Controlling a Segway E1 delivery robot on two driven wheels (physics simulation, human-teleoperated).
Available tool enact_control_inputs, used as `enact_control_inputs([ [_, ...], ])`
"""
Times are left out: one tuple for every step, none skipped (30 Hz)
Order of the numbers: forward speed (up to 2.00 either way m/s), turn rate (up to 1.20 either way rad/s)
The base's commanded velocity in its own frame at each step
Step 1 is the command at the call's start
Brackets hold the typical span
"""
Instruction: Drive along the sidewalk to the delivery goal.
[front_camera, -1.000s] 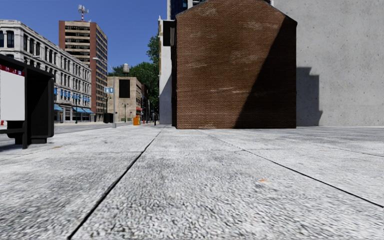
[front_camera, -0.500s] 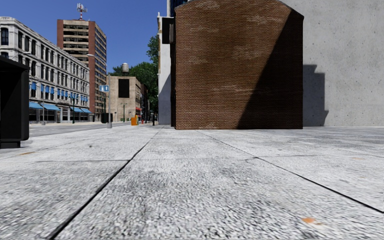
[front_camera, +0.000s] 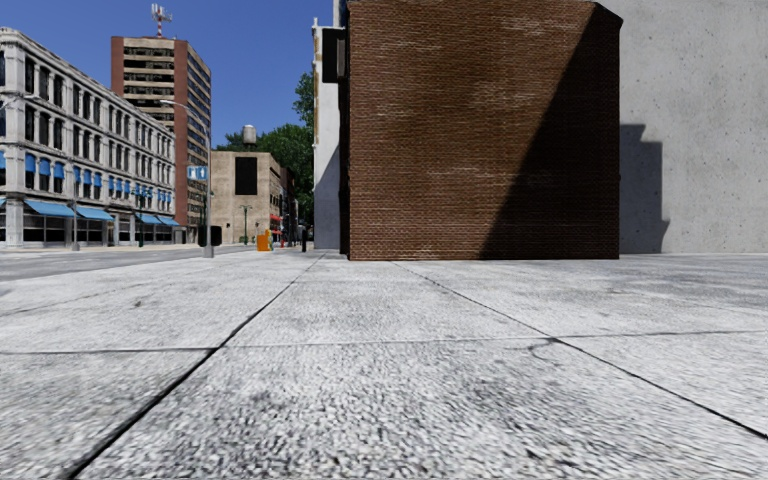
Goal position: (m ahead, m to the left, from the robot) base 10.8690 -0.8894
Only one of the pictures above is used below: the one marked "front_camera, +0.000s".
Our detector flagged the white building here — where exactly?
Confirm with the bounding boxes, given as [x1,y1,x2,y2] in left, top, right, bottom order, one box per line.
[310,0,350,251]

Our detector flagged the red brick building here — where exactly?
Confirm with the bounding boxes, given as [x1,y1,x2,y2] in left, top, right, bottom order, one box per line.
[321,0,624,262]

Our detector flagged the trees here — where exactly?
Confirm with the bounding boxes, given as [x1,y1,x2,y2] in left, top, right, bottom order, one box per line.
[216,70,316,227]

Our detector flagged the tan concrete building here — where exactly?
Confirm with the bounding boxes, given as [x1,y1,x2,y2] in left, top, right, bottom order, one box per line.
[209,124,298,246]

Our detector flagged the grey street lamp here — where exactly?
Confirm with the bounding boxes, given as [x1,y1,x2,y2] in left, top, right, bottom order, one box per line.
[158,98,216,260]

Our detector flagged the dark street lamp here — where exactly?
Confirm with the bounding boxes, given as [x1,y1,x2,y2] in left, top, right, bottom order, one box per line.
[134,184,148,249]

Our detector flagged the brown brick tower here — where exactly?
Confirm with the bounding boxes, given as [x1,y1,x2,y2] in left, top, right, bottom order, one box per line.
[110,3,213,243]

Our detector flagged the grey pole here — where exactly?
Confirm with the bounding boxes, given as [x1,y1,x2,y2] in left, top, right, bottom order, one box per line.
[67,157,81,253]

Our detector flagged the pale stone building blue awnings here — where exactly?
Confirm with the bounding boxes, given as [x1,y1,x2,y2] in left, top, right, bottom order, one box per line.
[0,26,181,250]

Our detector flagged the pale concrete building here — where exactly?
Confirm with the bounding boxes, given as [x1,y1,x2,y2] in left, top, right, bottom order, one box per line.
[596,0,768,255]

